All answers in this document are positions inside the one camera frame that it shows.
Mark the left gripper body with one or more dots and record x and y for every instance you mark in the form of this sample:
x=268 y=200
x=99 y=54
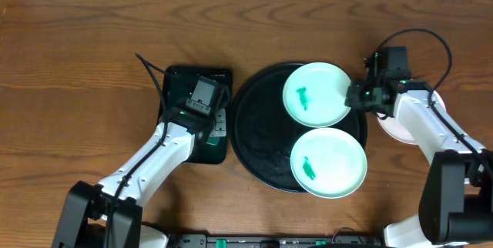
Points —
x=217 y=123

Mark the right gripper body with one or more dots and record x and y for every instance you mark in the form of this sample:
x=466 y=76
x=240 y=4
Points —
x=364 y=97

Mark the green sponge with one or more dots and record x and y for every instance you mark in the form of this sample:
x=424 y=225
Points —
x=213 y=141

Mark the white plate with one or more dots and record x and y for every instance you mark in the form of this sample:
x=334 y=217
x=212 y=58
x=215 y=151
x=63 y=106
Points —
x=396 y=130

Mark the light green plate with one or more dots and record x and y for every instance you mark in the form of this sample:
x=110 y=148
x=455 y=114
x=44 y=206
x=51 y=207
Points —
x=328 y=163
x=314 y=94

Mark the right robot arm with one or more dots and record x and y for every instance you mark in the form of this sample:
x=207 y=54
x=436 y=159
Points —
x=456 y=203

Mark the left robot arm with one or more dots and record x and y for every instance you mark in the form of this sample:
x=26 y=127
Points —
x=109 y=213

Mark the round black tray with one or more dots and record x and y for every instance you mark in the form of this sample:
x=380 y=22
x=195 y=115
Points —
x=263 y=134

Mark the black rectangular tray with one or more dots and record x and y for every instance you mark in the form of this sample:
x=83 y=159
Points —
x=178 y=85

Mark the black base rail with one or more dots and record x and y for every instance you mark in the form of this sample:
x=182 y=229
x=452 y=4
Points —
x=196 y=240

